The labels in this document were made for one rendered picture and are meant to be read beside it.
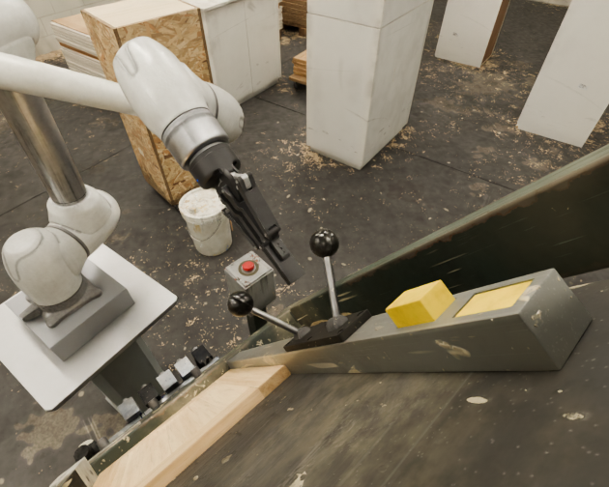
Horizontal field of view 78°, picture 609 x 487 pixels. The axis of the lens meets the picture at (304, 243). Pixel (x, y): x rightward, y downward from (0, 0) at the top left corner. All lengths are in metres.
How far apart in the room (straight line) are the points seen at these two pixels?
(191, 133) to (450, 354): 0.46
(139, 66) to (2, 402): 2.09
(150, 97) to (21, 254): 0.79
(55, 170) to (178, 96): 0.73
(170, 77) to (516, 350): 0.55
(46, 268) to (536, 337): 1.24
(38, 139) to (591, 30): 3.70
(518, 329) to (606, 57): 3.79
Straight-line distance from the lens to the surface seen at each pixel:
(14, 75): 0.88
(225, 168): 0.58
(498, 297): 0.29
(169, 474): 0.64
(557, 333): 0.27
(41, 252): 1.31
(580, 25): 3.96
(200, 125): 0.61
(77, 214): 1.36
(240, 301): 0.54
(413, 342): 0.33
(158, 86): 0.63
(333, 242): 0.47
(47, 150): 1.26
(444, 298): 0.32
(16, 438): 2.38
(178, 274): 2.54
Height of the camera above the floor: 1.90
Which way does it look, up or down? 47 degrees down
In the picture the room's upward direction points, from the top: straight up
